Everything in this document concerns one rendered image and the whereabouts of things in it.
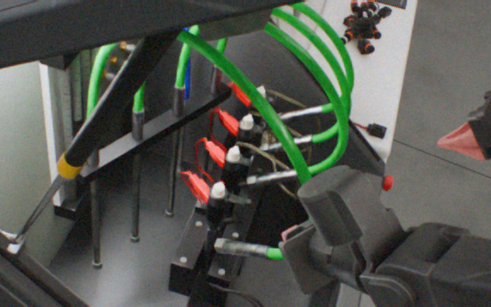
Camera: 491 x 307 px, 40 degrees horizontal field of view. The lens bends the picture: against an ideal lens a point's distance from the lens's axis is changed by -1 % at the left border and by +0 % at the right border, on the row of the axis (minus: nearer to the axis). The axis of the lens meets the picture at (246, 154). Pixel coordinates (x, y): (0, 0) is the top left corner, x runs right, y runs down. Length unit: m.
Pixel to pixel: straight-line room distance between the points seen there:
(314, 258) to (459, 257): 0.20
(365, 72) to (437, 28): 2.17
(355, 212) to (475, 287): 0.13
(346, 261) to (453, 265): 0.13
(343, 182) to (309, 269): 0.16
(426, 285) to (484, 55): 3.05
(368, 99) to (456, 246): 0.88
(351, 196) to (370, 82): 0.90
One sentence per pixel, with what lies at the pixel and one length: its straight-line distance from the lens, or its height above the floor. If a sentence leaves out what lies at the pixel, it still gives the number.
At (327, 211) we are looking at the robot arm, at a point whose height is 1.40.
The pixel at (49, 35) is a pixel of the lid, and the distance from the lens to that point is 0.43.
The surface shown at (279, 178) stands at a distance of 1.07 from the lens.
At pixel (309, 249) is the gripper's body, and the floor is 1.29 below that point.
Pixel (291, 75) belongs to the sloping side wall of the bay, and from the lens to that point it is 1.24.
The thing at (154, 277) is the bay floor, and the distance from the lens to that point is 1.27.
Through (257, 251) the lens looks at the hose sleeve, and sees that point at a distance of 0.89.
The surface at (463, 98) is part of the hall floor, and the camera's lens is 3.27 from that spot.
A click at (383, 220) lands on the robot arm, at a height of 1.40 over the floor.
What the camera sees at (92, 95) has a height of 1.24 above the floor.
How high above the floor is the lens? 1.88
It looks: 45 degrees down
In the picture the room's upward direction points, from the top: 11 degrees clockwise
